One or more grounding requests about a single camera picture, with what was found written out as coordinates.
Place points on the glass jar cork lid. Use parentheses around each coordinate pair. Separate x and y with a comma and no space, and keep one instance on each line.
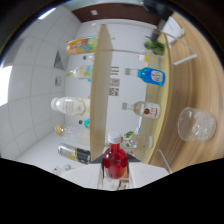
(71,133)

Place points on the blue liquid bottle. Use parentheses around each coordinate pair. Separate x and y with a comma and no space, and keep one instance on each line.
(151,76)

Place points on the glass cup of limes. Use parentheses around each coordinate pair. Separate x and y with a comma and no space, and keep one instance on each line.
(155,47)

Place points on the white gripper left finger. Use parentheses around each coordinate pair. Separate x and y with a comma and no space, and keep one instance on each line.
(86,175)

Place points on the large white milk bottle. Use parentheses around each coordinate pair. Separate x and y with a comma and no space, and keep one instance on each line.
(71,106)

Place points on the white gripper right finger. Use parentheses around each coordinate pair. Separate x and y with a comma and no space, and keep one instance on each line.
(143,173)

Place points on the clear bottle green cap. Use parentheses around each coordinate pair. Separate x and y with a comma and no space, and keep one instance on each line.
(80,71)

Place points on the red liquid small bottle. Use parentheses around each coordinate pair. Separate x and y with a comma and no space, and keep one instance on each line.
(115,160)

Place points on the black armchair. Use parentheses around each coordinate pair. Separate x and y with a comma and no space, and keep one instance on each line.
(158,8)

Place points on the clear bottle blue cap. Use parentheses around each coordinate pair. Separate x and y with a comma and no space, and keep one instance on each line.
(88,57)

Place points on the clear bottle red label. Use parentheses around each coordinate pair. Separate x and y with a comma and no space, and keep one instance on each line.
(148,110)

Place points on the wooden two-tier shelf rack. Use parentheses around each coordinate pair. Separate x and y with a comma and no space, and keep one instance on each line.
(100,100)

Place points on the teal small bottle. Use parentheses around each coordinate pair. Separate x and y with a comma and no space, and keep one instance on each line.
(85,123)

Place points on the brown door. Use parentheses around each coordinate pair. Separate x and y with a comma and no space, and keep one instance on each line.
(116,13)

